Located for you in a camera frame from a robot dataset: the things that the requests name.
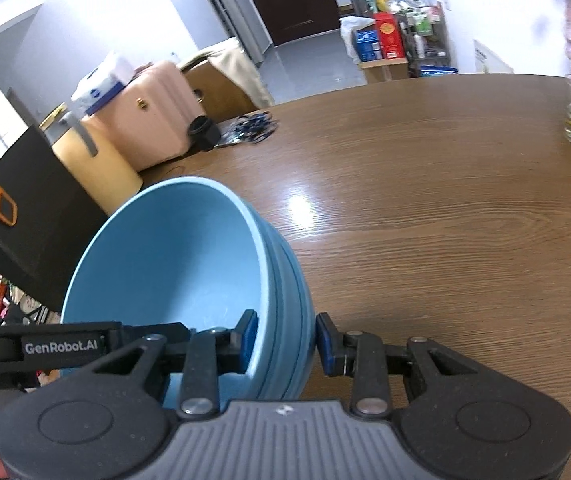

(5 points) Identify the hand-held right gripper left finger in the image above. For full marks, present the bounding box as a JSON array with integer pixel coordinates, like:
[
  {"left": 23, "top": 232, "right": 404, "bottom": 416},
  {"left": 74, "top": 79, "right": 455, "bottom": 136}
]
[{"left": 90, "top": 310, "right": 259, "bottom": 418}]

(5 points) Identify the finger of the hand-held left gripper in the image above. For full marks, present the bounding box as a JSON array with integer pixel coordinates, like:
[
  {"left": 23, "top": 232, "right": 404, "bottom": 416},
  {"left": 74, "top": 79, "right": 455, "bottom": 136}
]
[{"left": 122, "top": 322, "right": 194, "bottom": 345}]

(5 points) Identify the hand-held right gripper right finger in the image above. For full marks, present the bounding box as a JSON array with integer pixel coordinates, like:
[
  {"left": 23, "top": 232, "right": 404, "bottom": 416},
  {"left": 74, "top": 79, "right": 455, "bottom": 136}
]
[{"left": 317, "top": 313, "right": 477, "bottom": 417}]

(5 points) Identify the black paper bag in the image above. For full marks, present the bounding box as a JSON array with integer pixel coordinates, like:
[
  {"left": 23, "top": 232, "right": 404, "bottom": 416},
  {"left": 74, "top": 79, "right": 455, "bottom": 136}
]
[{"left": 0, "top": 117, "right": 111, "bottom": 311}]

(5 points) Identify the yellow lidded bucket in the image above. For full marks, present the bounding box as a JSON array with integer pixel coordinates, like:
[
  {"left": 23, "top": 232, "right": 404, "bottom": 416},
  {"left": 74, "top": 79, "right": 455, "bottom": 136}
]
[{"left": 38, "top": 102, "right": 142, "bottom": 216}]

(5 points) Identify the black cup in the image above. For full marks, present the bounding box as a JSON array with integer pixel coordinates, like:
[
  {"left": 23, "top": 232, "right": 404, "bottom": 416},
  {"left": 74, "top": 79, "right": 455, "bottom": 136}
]
[{"left": 187, "top": 115, "right": 222, "bottom": 152}]

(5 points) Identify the pink suitcase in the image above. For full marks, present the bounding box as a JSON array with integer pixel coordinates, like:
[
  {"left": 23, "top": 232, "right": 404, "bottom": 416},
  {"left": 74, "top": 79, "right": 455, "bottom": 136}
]
[{"left": 96, "top": 59, "right": 206, "bottom": 171}]

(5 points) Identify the brown chair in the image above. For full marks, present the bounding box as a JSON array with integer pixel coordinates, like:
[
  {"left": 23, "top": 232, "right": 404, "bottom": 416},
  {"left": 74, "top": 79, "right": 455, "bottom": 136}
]
[{"left": 184, "top": 57, "right": 256, "bottom": 124}]

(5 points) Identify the white blue tissue pack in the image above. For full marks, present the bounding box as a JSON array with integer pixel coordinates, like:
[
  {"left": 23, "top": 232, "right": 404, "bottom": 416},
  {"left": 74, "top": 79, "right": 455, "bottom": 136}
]
[{"left": 70, "top": 51, "right": 136, "bottom": 116}]

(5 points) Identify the cardboard box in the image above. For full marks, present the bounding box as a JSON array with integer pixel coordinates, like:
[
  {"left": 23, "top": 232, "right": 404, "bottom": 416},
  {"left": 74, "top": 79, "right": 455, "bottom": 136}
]
[{"left": 358, "top": 56, "right": 411, "bottom": 84}]

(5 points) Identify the blue printed packet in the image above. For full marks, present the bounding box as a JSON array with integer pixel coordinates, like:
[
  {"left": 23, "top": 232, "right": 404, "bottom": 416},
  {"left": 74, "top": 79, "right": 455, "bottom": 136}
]
[{"left": 417, "top": 64, "right": 459, "bottom": 79}]

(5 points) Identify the blue box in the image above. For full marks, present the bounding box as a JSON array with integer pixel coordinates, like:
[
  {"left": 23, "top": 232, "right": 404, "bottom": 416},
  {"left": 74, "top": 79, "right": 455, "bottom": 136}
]
[{"left": 354, "top": 27, "right": 384, "bottom": 61}]

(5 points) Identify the red box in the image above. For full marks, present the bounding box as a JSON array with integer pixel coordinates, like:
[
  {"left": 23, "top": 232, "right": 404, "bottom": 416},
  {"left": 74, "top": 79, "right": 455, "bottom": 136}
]
[{"left": 374, "top": 12, "right": 407, "bottom": 60}]

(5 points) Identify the white plastic bag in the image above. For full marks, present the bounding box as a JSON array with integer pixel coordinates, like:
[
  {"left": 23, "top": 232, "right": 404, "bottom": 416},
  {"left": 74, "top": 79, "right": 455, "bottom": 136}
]
[{"left": 340, "top": 15, "right": 377, "bottom": 64}]

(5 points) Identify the metal storage rack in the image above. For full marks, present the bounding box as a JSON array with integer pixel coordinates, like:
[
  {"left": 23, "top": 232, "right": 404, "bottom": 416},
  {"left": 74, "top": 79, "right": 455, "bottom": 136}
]
[{"left": 397, "top": 2, "right": 449, "bottom": 69}]

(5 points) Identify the white printed board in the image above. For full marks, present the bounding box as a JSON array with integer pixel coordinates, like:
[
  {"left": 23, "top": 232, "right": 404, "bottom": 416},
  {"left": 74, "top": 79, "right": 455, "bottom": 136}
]
[{"left": 472, "top": 38, "right": 515, "bottom": 75}]

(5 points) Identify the grey interior door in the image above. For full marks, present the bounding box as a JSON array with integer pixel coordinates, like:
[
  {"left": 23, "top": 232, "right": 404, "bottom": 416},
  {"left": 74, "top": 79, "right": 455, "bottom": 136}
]
[{"left": 190, "top": 0, "right": 272, "bottom": 64}]

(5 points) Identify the dark brown door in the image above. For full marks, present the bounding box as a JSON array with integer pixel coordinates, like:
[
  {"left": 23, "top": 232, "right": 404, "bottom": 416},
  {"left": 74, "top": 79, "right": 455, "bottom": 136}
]
[{"left": 232, "top": 0, "right": 341, "bottom": 47}]

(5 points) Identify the blue lanyard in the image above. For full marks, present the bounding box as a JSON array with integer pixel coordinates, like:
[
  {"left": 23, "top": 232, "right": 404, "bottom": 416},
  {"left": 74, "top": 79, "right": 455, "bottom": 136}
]
[{"left": 230, "top": 109, "right": 279, "bottom": 146}]

